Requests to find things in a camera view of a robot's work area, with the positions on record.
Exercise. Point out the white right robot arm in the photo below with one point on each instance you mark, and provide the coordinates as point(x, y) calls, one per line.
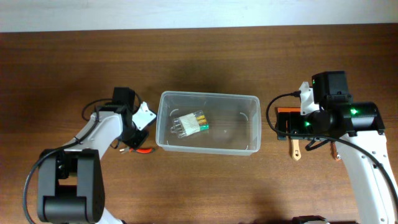
point(328, 113)

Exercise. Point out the clear plastic container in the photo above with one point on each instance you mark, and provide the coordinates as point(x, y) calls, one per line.
point(235, 123)

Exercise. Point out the orange scraper with wooden handle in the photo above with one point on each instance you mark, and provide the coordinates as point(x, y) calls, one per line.
point(294, 143)

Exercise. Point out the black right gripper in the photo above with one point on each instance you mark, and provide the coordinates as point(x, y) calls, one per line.
point(293, 120)

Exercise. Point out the red-handled pliers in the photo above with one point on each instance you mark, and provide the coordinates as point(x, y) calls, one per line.
point(148, 150)

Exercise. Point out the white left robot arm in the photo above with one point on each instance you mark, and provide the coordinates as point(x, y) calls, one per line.
point(70, 180)

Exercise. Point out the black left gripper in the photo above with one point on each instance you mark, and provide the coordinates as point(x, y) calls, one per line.
point(136, 143)

